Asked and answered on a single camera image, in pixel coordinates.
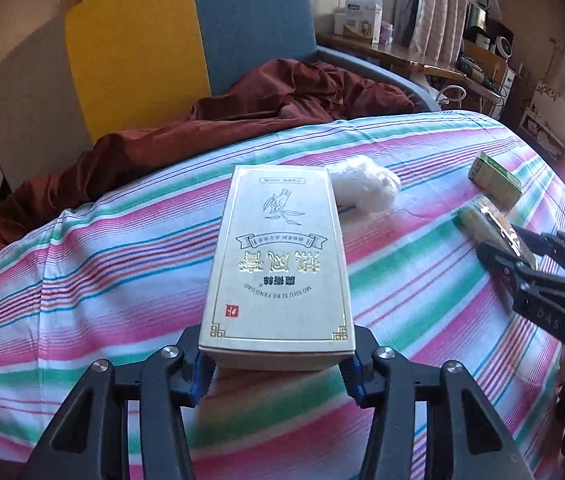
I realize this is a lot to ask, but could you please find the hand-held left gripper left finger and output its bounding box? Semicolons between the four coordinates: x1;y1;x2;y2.
22;327;213;480

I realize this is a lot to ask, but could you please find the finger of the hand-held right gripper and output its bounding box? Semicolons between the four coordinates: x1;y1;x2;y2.
511;227;565;281
476;240;565;347

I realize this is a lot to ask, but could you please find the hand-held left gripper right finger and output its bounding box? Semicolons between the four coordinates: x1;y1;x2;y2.
339;325;535;480

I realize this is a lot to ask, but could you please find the green snack packet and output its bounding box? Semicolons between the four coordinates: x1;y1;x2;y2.
457;197;539;267

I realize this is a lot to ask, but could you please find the white printed carton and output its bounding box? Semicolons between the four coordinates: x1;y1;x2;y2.
197;164;357;372

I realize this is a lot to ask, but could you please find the small green box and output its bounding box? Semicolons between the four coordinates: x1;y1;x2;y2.
468;152;524;209

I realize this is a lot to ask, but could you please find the white cotton ball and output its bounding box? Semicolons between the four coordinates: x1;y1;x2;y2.
331;156;402;217

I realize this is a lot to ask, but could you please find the cardboard box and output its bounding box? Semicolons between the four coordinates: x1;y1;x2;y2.
461;39;509;83

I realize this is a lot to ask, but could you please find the wooden desk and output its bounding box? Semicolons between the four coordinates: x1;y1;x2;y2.
316;32;467;82

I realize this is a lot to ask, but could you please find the patterned curtain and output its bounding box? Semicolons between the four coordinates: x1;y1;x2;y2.
409;0;469;61

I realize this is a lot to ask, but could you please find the maroon blanket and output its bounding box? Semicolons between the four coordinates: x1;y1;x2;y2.
0;57;419;267

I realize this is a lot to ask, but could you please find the white box with blue label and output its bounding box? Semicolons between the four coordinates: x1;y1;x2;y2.
333;0;384;45

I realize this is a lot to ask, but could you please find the yellow and blue armchair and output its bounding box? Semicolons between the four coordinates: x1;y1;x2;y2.
0;0;440;193

